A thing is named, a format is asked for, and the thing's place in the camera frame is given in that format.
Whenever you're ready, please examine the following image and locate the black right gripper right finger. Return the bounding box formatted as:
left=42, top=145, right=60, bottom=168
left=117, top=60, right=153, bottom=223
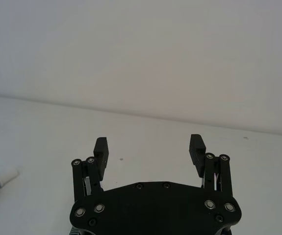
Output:
left=189, top=134, right=235, bottom=197

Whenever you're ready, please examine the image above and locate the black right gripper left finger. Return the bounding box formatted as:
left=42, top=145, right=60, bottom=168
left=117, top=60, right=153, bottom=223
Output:
left=71, top=137, right=110, bottom=201

